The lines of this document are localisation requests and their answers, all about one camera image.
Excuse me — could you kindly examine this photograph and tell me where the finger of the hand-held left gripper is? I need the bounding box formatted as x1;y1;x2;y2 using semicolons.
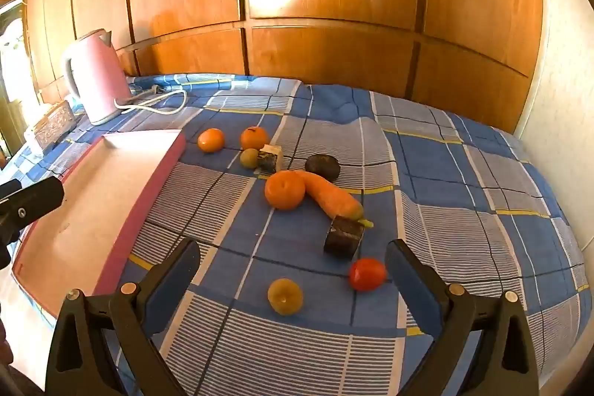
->
0;176;65;246

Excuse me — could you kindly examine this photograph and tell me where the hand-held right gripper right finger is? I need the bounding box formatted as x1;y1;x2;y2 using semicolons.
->
384;239;541;396

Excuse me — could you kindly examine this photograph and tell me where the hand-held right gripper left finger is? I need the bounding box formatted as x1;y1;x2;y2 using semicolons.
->
45;238;201;396

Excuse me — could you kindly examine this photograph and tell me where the red tomato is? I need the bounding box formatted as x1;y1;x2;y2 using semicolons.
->
349;257;387;292

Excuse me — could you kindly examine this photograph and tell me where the pink-rimmed white tray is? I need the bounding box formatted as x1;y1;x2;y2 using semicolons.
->
12;129;187;323

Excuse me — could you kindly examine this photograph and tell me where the yellow round fruit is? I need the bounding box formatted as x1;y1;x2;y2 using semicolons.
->
267;278;304;315

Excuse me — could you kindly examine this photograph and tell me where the orange carrot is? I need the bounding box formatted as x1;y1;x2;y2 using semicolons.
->
297;170;374;229

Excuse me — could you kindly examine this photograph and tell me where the dark purple round vegetable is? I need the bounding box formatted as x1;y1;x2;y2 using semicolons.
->
305;154;341;182

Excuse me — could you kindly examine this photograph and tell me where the large orange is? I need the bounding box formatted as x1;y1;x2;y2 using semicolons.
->
264;170;306;211

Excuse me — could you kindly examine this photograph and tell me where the small orange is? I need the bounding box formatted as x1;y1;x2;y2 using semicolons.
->
198;128;226;154

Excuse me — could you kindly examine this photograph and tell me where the patterned tissue box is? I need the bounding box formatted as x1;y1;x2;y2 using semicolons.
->
32;101;77;148

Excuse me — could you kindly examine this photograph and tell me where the blue plaid blanket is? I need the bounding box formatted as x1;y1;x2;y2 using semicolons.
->
12;73;588;396

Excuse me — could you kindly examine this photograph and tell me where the pink electric kettle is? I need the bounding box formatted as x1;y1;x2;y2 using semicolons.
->
62;29;132;126

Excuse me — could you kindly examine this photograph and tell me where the orange with dark stem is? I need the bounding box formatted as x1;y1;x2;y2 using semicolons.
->
239;126;271;152

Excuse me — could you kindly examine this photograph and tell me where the white kettle power cord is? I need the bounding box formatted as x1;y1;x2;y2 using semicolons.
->
114;85;187;115

